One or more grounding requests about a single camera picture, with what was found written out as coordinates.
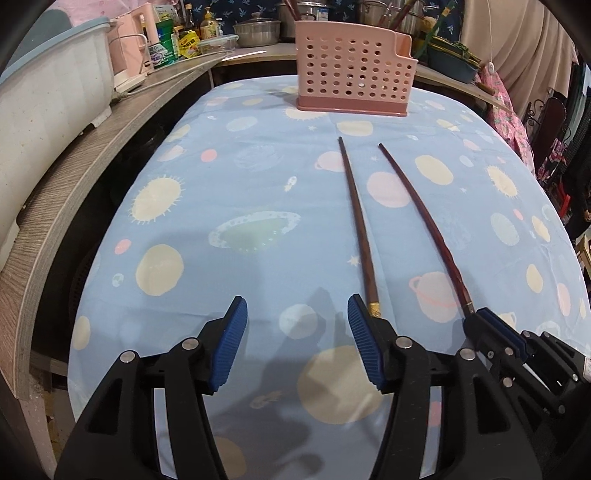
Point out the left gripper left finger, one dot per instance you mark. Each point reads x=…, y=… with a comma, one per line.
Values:
x=228, y=336

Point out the dark red chopstick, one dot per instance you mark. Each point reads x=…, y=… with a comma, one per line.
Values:
x=454, y=273
x=368, y=270

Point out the beige curtain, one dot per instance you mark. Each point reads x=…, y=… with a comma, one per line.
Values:
x=531, y=51

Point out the pink perforated utensil basket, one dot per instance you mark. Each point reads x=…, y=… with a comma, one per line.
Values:
x=353, y=68

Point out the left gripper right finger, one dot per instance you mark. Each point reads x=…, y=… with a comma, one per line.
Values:
x=369, y=339

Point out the blue planet-print tablecloth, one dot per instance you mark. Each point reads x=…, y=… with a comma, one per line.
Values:
x=247, y=196

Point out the large steel steamer pot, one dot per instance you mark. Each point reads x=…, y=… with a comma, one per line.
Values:
x=383, y=13

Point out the pink electric kettle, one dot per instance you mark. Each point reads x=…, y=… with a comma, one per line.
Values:
x=129, y=40

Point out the clear food container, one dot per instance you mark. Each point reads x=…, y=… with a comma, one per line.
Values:
x=222, y=43

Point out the yellow sauce bottle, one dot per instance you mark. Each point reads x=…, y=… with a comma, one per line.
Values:
x=208, y=26

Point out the white plastic tub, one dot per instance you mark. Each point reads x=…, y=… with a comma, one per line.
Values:
x=48, y=97

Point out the blue basin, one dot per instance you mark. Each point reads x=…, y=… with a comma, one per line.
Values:
x=461, y=66

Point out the pink pineapple apron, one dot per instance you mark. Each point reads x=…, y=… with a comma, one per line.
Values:
x=506, y=121

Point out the small lidded steel pot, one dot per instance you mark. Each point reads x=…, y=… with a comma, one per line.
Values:
x=258, y=31

